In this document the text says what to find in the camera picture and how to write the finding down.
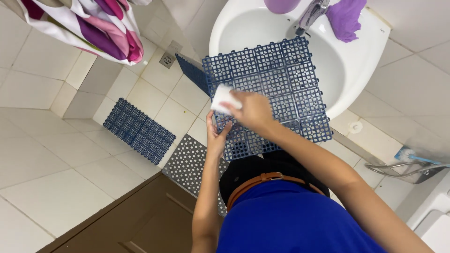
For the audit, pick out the person's right hand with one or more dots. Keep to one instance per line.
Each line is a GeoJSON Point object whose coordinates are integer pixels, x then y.
{"type": "Point", "coordinates": [253, 113]}

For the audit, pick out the person's left hand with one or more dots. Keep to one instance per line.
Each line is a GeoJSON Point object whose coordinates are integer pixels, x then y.
{"type": "Point", "coordinates": [215, 137]}

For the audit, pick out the person's right fingers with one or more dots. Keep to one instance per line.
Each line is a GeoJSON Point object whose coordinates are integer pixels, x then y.
{"type": "Point", "coordinates": [236, 102]}

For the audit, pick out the white sponge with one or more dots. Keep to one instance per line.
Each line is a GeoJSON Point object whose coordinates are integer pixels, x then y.
{"type": "Point", "coordinates": [225, 99]}

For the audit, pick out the large blue plastic grid mat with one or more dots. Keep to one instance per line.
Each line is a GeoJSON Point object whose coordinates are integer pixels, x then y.
{"type": "Point", "coordinates": [272, 96]}

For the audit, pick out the small blue grid mat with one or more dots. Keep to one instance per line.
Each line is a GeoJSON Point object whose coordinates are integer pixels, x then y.
{"type": "Point", "coordinates": [192, 73]}

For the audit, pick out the black trousers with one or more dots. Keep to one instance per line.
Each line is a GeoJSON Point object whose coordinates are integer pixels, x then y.
{"type": "Point", "coordinates": [246, 170]}

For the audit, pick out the metal floor drain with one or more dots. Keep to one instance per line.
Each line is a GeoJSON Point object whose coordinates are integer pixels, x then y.
{"type": "Point", "coordinates": [168, 59]}

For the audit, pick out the grey perforated mat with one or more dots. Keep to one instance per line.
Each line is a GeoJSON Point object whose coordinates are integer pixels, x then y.
{"type": "Point", "coordinates": [191, 168]}

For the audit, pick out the brown leather belt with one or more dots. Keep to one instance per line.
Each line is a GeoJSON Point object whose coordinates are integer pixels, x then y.
{"type": "Point", "coordinates": [253, 184]}

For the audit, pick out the long blue grid mat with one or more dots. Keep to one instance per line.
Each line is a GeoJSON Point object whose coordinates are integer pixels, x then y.
{"type": "Point", "coordinates": [139, 130]}

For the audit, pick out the purple cup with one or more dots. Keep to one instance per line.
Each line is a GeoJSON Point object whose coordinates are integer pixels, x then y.
{"type": "Point", "coordinates": [281, 5]}

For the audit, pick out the white ceramic sink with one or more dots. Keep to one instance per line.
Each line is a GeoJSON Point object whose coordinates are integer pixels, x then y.
{"type": "Point", "coordinates": [337, 59]}

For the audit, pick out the chrome faucet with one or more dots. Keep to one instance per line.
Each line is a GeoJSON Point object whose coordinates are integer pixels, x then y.
{"type": "Point", "coordinates": [311, 14]}

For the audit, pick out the white round floor cap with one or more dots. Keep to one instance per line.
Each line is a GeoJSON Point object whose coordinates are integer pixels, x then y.
{"type": "Point", "coordinates": [355, 127]}

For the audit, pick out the blue shirt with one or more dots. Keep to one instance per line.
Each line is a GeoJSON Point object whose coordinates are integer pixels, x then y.
{"type": "Point", "coordinates": [291, 221]}

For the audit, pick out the purple cloth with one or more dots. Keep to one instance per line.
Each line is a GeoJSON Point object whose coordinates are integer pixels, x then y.
{"type": "Point", "coordinates": [344, 19]}

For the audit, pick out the brown wooden door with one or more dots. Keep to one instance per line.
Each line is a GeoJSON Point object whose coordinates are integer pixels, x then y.
{"type": "Point", "coordinates": [140, 221]}

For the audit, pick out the colourful patterned curtain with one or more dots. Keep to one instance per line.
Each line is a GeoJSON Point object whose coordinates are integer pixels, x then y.
{"type": "Point", "coordinates": [91, 28]}

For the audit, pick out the blue toilet brush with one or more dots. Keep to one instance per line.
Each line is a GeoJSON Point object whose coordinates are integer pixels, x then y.
{"type": "Point", "coordinates": [416, 157]}

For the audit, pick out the white toilet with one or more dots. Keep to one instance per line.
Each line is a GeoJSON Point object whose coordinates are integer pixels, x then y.
{"type": "Point", "coordinates": [434, 216]}

